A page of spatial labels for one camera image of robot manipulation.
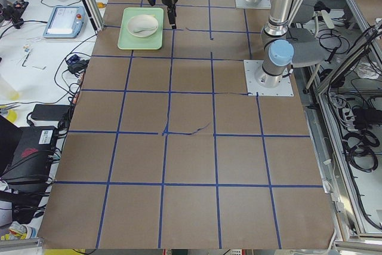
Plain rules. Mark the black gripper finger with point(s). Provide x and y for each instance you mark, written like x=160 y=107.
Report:
x=171 y=12

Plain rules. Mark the white ceramic bowl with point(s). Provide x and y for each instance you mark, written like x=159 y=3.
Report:
x=142 y=25

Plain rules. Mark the light green plastic tray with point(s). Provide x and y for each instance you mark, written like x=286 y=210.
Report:
x=128 y=42

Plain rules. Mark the grey teach pendant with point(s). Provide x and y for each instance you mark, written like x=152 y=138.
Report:
x=65 y=22

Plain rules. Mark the grey white office chair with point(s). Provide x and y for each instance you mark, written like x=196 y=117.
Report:
x=307 y=51

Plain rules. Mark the black power adapter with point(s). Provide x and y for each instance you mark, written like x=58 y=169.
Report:
x=43 y=112

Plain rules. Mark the black laptop computer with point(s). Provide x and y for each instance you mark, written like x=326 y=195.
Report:
x=26 y=152

